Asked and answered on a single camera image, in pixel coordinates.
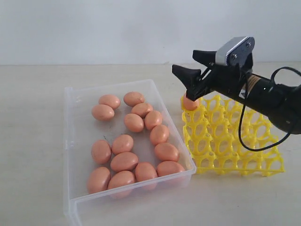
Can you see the yellow plastic egg tray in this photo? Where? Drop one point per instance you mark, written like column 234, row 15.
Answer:
column 216, row 140

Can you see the brown egg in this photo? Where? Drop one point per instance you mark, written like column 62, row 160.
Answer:
column 98, row 180
column 189, row 104
column 123, row 143
column 134, row 122
column 166, row 152
column 152, row 119
column 142, row 109
column 101, row 152
column 124, row 161
column 145, row 171
column 110, row 100
column 170, row 167
column 133, row 98
column 102, row 112
column 122, row 178
column 159, row 134

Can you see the clear plastic container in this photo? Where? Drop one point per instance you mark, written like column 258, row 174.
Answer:
column 139, row 204

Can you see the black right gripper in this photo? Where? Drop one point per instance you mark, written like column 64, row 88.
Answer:
column 279, row 102

